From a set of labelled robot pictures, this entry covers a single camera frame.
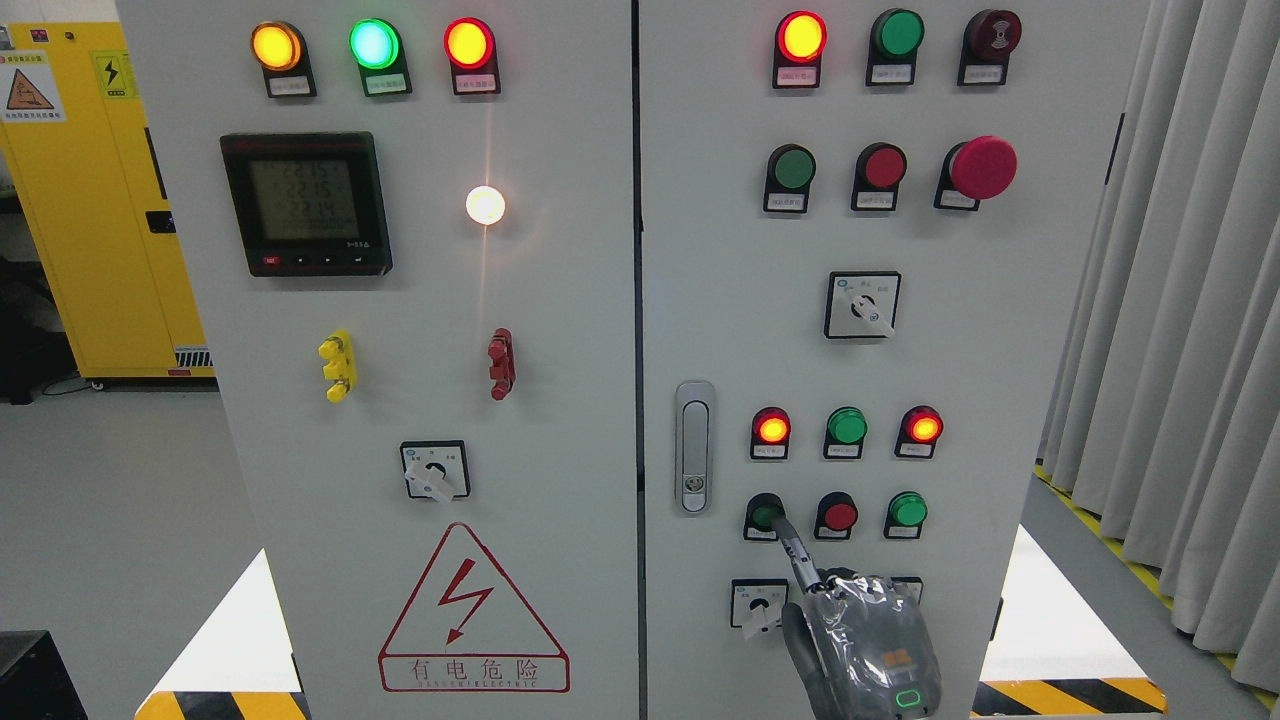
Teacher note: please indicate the red indicator lamp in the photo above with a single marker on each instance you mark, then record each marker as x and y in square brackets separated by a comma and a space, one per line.
[769, 435]
[920, 429]

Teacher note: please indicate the green lit indicator lamp top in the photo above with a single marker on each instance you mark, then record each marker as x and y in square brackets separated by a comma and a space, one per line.
[378, 51]

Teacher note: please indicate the grey left cabinet door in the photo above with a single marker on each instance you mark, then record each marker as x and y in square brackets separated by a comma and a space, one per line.
[552, 466]

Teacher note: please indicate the grey right cabinet door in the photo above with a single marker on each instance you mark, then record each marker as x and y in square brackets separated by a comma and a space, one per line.
[737, 296]

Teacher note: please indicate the dark red buzzer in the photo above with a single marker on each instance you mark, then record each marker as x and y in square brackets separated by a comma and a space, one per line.
[988, 41]

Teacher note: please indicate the red emergency stop mushroom button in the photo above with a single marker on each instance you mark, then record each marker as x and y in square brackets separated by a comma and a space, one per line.
[975, 170]

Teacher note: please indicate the lower left rotary selector switch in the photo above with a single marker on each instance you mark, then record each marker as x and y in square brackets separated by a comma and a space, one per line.
[756, 606]

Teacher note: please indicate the grey cabinet door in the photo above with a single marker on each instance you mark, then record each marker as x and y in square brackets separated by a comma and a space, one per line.
[737, 296]
[552, 466]

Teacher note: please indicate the black box bottom left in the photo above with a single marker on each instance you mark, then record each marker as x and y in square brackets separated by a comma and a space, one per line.
[35, 683]

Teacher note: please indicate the yellow safety cabinet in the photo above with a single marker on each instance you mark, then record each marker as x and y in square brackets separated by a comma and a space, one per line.
[75, 137]

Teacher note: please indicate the green push button upper row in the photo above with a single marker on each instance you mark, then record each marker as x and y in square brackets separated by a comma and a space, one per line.
[789, 174]

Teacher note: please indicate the grey door handle lock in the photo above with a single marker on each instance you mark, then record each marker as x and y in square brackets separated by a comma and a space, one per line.
[694, 425]

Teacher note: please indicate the red indicator lamp lower left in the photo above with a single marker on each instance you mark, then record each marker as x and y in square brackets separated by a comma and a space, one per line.
[769, 435]

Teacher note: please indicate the grey curtain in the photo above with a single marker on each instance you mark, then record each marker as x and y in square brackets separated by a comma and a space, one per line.
[1164, 420]

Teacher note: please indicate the black digital power meter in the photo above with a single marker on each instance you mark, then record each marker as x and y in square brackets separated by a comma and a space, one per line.
[308, 203]

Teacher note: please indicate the red lit indicator lamp left door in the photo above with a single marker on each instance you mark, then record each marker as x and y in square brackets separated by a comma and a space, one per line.
[471, 48]

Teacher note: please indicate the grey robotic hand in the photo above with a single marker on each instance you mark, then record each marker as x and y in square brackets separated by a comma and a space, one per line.
[858, 642]

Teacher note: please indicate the red lit lamp right door top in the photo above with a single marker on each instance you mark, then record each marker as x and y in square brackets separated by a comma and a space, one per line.
[799, 42]

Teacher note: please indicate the white lit indicator lamp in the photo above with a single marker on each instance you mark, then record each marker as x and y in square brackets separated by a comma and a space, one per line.
[485, 205]

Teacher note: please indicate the green push button lower right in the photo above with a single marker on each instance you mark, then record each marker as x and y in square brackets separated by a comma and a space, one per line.
[905, 517]

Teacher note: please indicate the green start push button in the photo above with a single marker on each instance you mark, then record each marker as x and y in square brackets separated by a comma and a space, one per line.
[760, 513]

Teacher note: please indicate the red electric hazard warning sign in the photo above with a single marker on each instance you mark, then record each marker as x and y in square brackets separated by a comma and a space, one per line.
[468, 628]

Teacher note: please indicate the red stop push button lower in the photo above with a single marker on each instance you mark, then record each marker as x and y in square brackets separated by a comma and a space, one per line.
[835, 517]

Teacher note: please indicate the upper right rotary selector switch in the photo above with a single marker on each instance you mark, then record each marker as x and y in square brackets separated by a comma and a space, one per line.
[862, 305]

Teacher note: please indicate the left door rotary selector switch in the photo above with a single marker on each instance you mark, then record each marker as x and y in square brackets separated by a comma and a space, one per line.
[435, 470]

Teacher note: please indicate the green indicator lamp lower middle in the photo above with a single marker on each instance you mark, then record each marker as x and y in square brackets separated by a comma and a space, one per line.
[846, 430]

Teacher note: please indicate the red indicator lamp lower right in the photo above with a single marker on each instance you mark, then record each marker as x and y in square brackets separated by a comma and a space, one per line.
[920, 429]

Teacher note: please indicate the black key selector switch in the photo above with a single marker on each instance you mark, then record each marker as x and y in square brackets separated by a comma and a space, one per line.
[908, 585]

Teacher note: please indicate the green unlit lamp top right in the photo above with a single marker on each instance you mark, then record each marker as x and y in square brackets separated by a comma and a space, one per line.
[894, 40]

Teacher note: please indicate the amber indicator lamp top left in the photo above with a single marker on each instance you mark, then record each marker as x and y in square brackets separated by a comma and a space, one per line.
[282, 53]

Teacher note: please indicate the red push button upper row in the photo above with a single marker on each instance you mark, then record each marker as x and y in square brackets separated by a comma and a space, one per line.
[877, 176]

